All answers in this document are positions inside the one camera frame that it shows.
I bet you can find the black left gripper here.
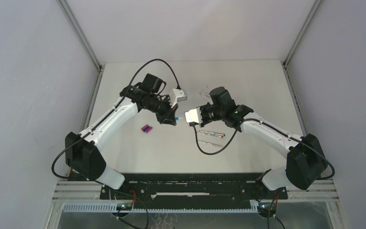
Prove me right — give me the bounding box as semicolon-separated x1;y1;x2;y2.
143;95;178;125

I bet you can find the white yellow marker pen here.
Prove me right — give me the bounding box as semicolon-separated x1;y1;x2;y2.
199;141;224;148

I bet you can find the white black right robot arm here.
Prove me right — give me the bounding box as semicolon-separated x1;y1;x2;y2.
190;86;333;198

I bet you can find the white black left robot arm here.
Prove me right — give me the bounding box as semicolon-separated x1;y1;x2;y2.
64;73;187;199

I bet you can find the left controller board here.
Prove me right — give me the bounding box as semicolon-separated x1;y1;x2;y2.
116;203;133;211

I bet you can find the controller board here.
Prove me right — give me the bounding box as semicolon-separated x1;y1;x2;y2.
116;203;133;211
257;204;277;212

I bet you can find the right controller board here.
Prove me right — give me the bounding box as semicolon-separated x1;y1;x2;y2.
257;204;277;212

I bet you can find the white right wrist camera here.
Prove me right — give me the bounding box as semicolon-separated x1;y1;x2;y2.
184;107;202;124

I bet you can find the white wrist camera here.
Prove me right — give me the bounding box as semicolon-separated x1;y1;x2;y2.
169;88;187;107
184;107;202;124

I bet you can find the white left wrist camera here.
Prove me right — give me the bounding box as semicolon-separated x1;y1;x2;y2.
169;88;187;107

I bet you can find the aluminium frame rail left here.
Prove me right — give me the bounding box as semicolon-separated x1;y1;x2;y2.
56;0;102;129

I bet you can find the aluminium frame rail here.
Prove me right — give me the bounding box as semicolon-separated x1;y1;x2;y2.
281;0;325;135
56;0;102;129

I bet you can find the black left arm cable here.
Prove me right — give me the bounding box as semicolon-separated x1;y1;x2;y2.
51;59;182;179

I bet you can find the aluminium frame rail right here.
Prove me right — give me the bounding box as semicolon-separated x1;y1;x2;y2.
281;0;325;135

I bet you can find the white cable duct strip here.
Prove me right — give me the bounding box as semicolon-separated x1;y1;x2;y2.
62;201;259;213

